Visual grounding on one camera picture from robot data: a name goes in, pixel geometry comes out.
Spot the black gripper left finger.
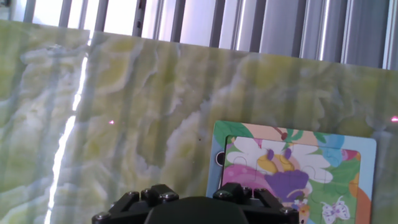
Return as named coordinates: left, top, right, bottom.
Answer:
left=91, top=184, right=180, bottom=224

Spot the butterfly girl puzzle board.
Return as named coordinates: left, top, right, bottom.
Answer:
left=205, top=120, right=377, bottom=224

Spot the green marble pattern mat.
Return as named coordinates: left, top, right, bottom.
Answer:
left=0, top=20, right=398, bottom=224

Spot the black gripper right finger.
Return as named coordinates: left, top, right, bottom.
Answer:
left=213, top=182, right=300, bottom=224

